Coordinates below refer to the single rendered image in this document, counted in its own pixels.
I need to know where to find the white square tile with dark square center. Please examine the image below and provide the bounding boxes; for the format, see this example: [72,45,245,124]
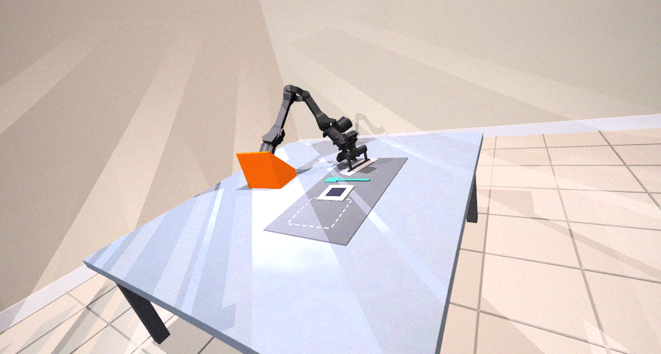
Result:
[317,185,354,201]

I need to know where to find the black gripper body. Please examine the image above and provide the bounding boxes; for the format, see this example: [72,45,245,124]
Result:
[333,130,358,162]

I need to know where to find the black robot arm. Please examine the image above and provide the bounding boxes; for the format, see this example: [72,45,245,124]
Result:
[259,85,353,155]

